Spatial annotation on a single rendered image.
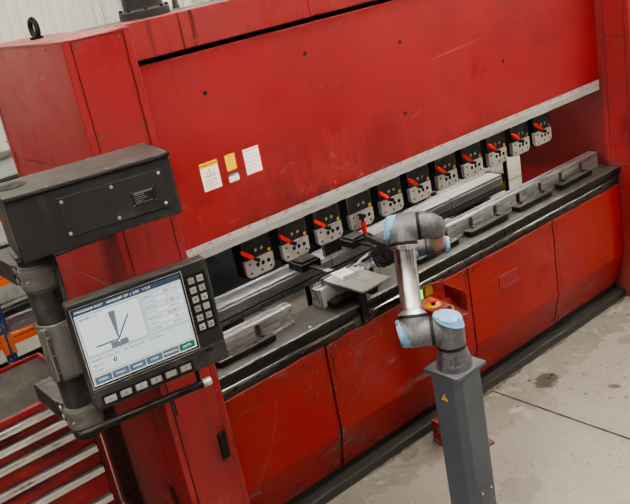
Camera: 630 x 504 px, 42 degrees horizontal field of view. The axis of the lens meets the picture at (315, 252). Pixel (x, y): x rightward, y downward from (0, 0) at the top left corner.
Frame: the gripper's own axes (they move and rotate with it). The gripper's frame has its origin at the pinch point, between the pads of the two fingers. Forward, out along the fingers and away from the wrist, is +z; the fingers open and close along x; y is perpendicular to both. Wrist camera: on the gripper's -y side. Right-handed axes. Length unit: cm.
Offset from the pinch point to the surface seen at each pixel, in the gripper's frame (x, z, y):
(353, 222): -2.3, -12.4, -17.1
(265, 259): -47, 9, -31
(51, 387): -150, 42, -47
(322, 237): -18.9, -3.9, -21.5
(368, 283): -23.4, -10.4, 6.9
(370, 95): 18, -49, -58
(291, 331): -46, 23, 2
